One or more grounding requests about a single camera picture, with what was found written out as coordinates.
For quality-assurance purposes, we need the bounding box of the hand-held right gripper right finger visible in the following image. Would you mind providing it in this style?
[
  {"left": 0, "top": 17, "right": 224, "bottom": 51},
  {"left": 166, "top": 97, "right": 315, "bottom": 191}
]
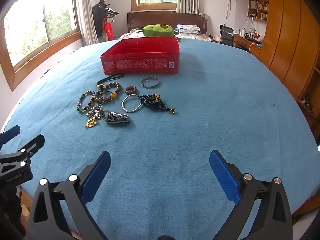
[{"left": 209, "top": 149, "right": 294, "bottom": 240}]

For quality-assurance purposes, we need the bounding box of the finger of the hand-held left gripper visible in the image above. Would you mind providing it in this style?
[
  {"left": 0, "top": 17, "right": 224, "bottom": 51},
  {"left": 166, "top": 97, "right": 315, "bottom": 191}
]
[
  {"left": 0, "top": 125, "right": 21, "bottom": 145},
  {"left": 0, "top": 134, "right": 45, "bottom": 174}
]

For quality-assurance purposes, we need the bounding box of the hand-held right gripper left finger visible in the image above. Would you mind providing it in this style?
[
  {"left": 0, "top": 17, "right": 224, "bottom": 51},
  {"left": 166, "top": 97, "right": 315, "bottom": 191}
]
[{"left": 26, "top": 151, "right": 112, "bottom": 240}]

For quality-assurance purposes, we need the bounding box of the multicolour bead bracelet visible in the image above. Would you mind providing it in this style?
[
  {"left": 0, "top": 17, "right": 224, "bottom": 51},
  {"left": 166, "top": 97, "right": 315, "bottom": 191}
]
[{"left": 77, "top": 91, "right": 100, "bottom": 114}]

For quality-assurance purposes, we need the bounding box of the silver ball chain necklace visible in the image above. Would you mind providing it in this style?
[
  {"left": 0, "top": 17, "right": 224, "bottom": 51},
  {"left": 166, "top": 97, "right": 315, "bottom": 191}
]
[{"left": 101, "top": 108, "right": 132, "bottom": 125}]

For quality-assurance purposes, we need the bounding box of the silver pendant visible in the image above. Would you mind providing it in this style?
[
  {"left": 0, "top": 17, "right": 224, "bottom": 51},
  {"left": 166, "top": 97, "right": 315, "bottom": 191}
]
[{"left": 86, "top": 106, "right": 103, "bottom": 118}]

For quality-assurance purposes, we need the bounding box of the large silver bangle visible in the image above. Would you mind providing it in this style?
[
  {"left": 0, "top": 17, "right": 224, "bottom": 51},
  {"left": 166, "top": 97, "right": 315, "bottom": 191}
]
[{"left": 121, "top": 94, "right": 143, "bottom": 113}]

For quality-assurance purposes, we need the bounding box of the brown wooden bead bracelet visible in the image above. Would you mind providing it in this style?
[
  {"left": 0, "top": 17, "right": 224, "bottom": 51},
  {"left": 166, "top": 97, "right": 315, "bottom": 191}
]
[{"left": 91, "top": 82, "right": 122, "bottom": 104}]

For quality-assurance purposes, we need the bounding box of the black cord bracelet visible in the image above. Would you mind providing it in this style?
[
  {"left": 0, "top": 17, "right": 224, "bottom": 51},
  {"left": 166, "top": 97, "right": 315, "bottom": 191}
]
[{"left": 97, "top": 73, "right": 125, "bottom": 85}]

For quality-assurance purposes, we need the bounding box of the small silver bangle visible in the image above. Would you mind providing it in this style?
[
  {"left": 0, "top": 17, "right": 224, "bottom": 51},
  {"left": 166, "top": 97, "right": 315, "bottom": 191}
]
[{"left": 141, "top": 77, "right": 160, "bottom": 89}]

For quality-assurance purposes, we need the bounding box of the red rectangular box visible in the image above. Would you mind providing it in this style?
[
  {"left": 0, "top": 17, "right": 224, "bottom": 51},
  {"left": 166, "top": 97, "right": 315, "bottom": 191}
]
[{"left": 100, "top": 37, "right": 181, "bottom": 76}]

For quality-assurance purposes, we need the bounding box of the large wooden-framed window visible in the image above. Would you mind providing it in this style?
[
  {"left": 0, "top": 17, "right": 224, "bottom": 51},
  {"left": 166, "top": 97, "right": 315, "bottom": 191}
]
[{"left": 0, "top": 0, "right": 83, "bottom": 92}]

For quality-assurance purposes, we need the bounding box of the wooden desk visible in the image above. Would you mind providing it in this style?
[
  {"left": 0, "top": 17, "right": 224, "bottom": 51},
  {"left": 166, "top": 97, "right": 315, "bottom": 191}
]
[{"left": 234, "top": 34, "right": 262, "bottom": 55}]

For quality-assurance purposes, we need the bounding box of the red bag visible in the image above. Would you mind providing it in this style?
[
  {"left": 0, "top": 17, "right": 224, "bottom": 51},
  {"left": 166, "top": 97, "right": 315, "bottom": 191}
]
[{"left": 102, "top": 20, "right": 114, "bottom": 41}]

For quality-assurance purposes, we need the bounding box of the black office chair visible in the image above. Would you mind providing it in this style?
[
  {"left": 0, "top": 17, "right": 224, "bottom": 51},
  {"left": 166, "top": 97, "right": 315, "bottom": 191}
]
[{"left": 219, "top": 24, "right": 235, "bottom": 47}]

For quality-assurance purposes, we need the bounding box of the long beige curtain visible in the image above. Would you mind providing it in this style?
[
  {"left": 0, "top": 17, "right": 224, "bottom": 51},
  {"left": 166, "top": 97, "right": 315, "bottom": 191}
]
[{"left": 75, "top": 0, "right": 99, "bottom": 47}]

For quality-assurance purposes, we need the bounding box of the black hanging garment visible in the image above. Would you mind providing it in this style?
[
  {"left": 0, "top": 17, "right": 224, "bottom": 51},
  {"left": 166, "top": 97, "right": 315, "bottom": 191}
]
[{"left": 92, "top": 1, "right": 105, "bottom": 43}]

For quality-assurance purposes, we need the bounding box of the bed with wooden headboard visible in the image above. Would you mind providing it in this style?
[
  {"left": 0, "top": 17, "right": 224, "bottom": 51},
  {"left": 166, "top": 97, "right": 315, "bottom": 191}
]
[{"left": 121, "top": 29, "right": 213, "bottom": 42}]

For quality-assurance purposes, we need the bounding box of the wooden wardrobe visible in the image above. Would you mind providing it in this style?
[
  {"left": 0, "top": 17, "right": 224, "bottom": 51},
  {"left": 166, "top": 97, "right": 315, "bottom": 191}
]
[{"left": 236, "top": 0, "right": 320, "bottom": 130}]

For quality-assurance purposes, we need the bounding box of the folded patterned blanket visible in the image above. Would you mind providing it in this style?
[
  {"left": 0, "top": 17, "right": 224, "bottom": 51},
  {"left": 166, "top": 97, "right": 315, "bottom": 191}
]
[{"left": 175, "top": 24, "right": 201, "bottom": 35}]

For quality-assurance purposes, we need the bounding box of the wooden coat rack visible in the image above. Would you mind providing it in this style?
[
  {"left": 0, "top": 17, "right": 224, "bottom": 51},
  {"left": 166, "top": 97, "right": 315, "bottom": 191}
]
[{"left": 91, "top": 0, "right": 119, "bottom": 42}]

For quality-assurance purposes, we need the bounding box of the green plush toy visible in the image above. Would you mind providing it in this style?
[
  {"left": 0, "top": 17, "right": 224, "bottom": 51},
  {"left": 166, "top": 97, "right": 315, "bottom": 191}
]
[{"left": 136, "top": 24, "right": 175, "bottom": 38}]

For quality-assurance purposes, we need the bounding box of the dark wooden headboard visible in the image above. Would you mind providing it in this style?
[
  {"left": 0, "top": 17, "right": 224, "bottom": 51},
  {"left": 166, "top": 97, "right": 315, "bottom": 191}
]
[{"left": 127, "top": 11, "right": 208, "bottom": 35}]

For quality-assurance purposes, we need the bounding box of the wall bookshelf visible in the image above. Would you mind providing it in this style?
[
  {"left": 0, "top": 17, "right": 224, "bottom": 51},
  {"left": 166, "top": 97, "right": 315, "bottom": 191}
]
[{"left": 247, "top": 0, "right": 269, "bottom": 24}]

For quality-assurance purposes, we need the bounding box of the white wall cable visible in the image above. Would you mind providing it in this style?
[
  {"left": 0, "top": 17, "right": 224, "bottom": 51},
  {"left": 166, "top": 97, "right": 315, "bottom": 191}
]
[{"left": 224, "top": 0, "right": 238, "bottom": 25}]

